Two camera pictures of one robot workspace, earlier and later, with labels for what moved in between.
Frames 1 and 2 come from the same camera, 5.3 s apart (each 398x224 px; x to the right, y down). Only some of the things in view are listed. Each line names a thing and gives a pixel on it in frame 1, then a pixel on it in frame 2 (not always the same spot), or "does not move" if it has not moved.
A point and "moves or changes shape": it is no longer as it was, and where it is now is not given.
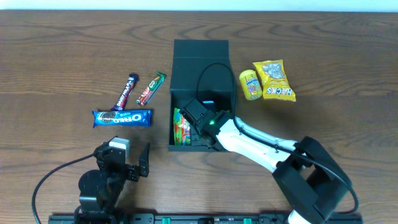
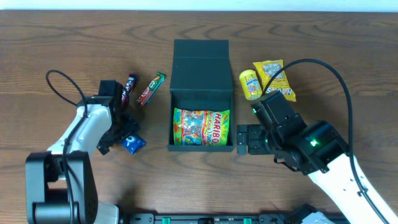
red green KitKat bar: [152, 89] does not move
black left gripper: [130, 171] to [116, 134]
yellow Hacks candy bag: [275, 84] does not move
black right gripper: [193, 135] to [254, 139]
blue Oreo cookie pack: [122, 117] moves or changes shape
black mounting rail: [206, 218] does not move
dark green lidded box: [201, 70] does not move
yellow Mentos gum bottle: [250, 85] does not move
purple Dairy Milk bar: [133, 79] does not move
